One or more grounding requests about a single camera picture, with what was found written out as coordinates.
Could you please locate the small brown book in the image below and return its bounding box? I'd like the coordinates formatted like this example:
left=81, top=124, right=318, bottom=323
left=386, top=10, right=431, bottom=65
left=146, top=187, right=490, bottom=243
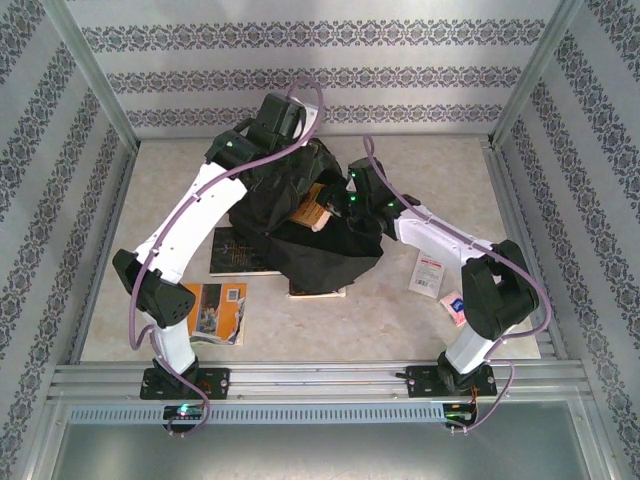
left=289, top=182, right=334, bottom=234

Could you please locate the orange paperback book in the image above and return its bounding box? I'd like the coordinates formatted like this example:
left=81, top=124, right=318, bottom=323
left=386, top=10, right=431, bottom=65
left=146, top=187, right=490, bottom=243
left=182, top=282, right=250, bottom=347

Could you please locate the white barcode packet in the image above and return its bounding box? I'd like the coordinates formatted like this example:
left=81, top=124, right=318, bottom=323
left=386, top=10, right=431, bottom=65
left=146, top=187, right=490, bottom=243
left=408, top=249, right=446, bottom=300

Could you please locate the aluminium side rail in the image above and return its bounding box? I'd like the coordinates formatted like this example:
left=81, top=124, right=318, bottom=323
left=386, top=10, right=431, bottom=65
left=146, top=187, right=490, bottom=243
left=67, top=144, right=139, bottom=364
left=479, top=139, right=571, bottom=364

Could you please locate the grey slotted cable duct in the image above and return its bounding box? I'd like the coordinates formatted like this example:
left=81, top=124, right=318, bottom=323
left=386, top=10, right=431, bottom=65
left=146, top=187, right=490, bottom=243
left=67, top=402, right=447, bottom=426

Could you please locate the black student bag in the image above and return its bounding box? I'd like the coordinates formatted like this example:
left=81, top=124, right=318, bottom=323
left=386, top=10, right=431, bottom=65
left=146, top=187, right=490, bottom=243
left=227, top=137, right=385, bottom=296

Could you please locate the black book with gold print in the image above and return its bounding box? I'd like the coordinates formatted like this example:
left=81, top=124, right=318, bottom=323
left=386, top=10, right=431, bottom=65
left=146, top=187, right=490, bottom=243
left=208, top=227, right=282, bottom=277

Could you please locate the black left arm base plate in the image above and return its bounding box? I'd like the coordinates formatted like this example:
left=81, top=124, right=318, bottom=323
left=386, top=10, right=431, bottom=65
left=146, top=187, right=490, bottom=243
left=139, top=367, right=232, bottom=401

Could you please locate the pink and white tissue packet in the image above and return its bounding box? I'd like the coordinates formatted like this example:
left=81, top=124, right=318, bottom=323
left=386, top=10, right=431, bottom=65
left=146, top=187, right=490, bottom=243
left=439, top=289, right=471, bottom=329

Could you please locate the aluminium mounting rail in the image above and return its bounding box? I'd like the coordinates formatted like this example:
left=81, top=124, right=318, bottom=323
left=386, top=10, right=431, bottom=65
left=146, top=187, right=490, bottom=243
left=47, top=360, right=586, bottom=404

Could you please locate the aluminium frame post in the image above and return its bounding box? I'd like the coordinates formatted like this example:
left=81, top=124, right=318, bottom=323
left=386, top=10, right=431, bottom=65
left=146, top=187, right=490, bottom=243
left=42, top=0, right=140, bottom=149
left=488, top=0, right=586, bottom=149

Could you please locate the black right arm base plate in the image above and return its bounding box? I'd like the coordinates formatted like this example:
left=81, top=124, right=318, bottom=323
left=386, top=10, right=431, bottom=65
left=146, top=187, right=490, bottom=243
left=405, top=364, right=499, bottom=400

